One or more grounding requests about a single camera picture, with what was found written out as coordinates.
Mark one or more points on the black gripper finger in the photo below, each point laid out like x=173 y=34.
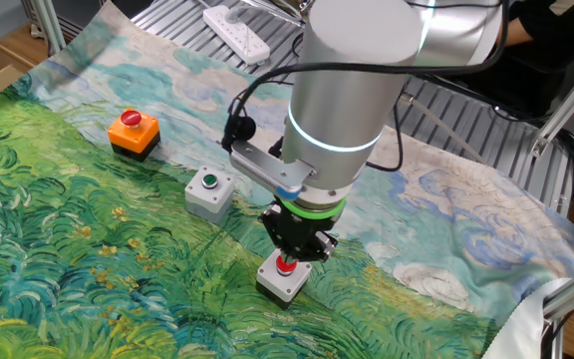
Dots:
x=272 y=227
x=324 y=247

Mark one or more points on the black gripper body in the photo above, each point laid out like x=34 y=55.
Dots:
x=299 y=232

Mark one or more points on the white black box red button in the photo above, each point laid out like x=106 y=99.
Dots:
x=279 y=284

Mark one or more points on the grey box green button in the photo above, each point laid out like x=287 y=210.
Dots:
x=207 y=199

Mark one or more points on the orange box red button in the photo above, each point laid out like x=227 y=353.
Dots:
x=132 y=138

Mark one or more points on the green blue painting cloth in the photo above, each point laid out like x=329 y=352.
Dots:
x=416 y=224

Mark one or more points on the white power strip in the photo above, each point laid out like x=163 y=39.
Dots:
x=242 y=40

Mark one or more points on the white satin cloth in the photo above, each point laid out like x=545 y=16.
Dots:
x=521 y=324

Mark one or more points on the person in black shirt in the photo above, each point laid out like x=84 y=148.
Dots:
x=541 y=50

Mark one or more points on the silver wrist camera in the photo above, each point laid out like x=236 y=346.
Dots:
x=267 y=167

